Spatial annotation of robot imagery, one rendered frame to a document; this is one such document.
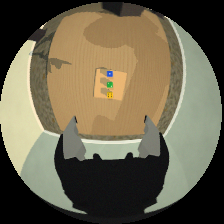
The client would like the tan flat mat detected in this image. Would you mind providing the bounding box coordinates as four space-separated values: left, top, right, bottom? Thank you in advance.
94 69 127 101

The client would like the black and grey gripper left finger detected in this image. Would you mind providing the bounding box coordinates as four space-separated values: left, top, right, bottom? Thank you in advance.
54 116 86 191

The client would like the yellow die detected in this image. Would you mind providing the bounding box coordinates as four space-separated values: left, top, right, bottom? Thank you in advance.
107 92 113 98

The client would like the blue die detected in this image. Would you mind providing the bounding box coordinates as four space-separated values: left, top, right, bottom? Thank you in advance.
107 71 113 77

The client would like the green die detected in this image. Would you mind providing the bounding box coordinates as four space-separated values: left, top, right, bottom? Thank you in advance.
107 82 113 88

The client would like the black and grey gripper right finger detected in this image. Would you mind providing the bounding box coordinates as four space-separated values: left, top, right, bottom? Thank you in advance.
138 115 169 186

